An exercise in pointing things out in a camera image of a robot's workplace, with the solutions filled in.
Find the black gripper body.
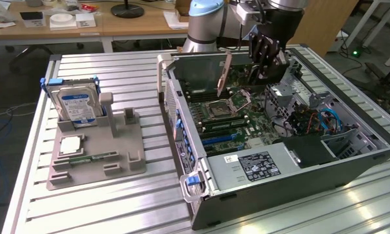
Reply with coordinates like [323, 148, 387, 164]
[258, 9, 304, 49]

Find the green gpu card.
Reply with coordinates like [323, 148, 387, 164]
[215, 50, 291, 98]

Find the wooden cabinet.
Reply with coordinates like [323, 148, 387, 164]
[272, 0, 360, 57]

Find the silver metal drive cage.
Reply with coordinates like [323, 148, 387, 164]
[266, 57, 316, 116]

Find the silver socket cover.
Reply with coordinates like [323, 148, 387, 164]
[228, 89, 252, 115]

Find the cpu socket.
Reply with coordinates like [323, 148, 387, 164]
[207, 98, 238, 118]

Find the white paper stack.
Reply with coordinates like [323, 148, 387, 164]
[162, 10, 191, 30]

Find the green motherboard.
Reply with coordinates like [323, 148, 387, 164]
[178, 80, 286, 157]

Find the brown cardboard box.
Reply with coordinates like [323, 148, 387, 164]
[174, 0, 195, 17]

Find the blue expansion slot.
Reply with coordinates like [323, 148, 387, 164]
[200, 135, 235, 145]

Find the wooden desk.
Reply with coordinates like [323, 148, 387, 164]
[0, 0, 279, 47]

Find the black plastic cover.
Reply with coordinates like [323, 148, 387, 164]
[283, 136, 339, 169]

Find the black round lamp base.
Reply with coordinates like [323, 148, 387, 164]
[110, 0, 144, 19]

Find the grey power supply unit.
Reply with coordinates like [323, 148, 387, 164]
[206, 142, 302, 193]

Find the plain white box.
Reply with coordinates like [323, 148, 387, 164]
[74, 13, 97, 29]

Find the red packet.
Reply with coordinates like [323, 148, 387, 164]
[78, 2, 99, 13]

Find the open grey pc case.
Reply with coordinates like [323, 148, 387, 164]
[155, 47, 390, 231]

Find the hard disk with blue caddy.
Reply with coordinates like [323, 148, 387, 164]
[39, 77, 105, 129]

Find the white round dish box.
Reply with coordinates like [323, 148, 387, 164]
[49, 13, 78, 31]

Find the grey parts rack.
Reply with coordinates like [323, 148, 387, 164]
[45, 92, 147, 191]

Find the green ram stick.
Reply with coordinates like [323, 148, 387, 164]
[69, 152, 113, 164]

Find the silver cpu chip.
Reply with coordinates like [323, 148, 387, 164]
[58, 136, 82, 155]

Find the black office chair base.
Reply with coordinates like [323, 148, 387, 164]
[5, 42, 85, 74]

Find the white box with black lid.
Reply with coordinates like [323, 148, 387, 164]
[18, 11, 47, 28]

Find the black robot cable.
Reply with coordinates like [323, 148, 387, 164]
[254, 0, 270, 25]

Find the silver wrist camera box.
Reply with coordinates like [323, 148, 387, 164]
[235, 2, 267, 25]

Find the white desk frame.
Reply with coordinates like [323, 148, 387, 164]
[343, 0, 390, 67]

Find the orange wire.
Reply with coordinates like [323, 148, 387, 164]
[303, 111, 326, 135]

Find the blue wire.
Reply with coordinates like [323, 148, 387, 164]
[318, 108, 346, 134]

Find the grey disk bay bracket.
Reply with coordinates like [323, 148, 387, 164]
[319, 128, 378, 161]

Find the white floor cable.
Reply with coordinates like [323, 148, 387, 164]
[0, 101, 37, 117]

